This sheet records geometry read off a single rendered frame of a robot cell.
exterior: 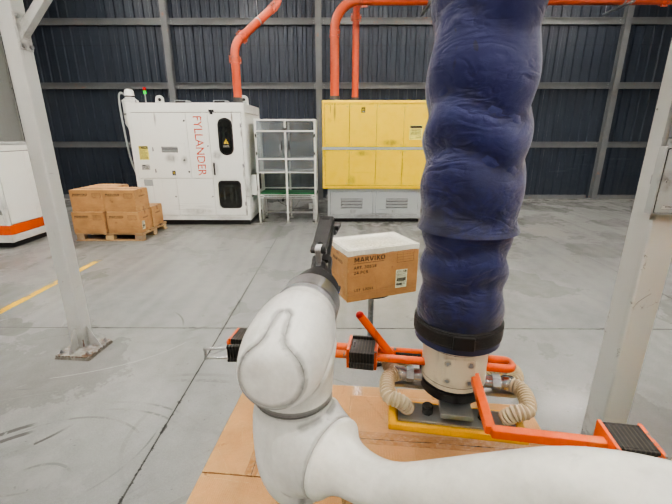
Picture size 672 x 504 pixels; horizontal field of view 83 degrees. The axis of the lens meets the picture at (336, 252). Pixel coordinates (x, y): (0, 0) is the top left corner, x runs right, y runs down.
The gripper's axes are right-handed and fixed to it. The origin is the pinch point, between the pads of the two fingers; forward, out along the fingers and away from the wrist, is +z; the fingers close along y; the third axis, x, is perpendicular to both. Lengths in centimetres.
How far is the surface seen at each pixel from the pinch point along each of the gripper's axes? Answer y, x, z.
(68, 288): 98, -251, 183
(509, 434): 34, 37, -5
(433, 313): 17.7, 22.6, 14.1
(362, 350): 33.3, 5.0, 20.2
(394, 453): 63, 15, 16
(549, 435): 34, 45, -5
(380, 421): 63, 11, 28
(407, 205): 123, 43, 756
